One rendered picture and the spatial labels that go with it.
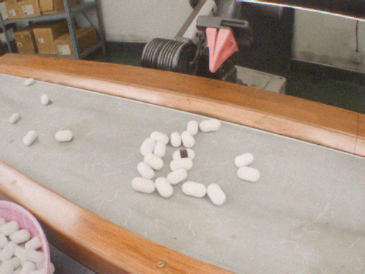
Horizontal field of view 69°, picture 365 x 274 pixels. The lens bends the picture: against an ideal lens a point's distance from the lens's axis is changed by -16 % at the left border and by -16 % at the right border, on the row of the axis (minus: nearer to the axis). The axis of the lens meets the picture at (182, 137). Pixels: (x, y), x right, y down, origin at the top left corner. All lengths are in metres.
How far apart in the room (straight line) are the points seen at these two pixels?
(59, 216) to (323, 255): 0.37
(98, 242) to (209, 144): 0.27
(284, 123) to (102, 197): 0.35
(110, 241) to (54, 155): 0.26
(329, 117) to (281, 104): 0.10
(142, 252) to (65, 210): 0.14
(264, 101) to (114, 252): 0.41
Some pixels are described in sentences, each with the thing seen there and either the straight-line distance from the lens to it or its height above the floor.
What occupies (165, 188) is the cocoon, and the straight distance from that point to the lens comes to 0.46.
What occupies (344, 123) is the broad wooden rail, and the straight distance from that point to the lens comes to 0.61.
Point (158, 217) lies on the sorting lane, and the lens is 0.45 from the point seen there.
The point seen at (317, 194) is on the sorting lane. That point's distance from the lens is 0.49.
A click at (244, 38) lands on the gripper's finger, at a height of 0.89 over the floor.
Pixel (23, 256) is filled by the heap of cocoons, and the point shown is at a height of 0.74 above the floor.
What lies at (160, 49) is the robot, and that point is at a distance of 0.86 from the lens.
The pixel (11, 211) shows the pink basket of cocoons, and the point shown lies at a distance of 0.52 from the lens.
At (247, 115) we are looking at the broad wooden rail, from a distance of 0.60.
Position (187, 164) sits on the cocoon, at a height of 0.76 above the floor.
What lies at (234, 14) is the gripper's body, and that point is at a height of 0.93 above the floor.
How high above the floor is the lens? 1.09
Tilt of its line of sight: 38 degrees down
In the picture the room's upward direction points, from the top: 5 degrees counter-clockwise
